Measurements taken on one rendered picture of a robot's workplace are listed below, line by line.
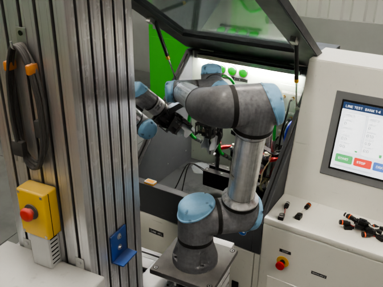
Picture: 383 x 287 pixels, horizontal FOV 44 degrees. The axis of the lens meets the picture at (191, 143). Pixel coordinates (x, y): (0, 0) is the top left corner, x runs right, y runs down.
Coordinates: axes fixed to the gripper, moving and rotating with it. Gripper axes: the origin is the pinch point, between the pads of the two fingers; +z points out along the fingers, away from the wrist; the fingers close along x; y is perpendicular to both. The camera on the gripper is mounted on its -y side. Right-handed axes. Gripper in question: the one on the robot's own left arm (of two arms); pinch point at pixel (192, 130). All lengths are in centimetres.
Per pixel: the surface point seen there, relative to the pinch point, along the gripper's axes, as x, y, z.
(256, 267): 28, 37, 45
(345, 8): -185, -285, 227
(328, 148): 44, -18, 33
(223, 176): 1.0, 7.7, 27.5
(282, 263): 42, 31, 41
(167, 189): -9.2, 26.3, 10.7
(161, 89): -284, -98, 133
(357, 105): 53, -36, 25
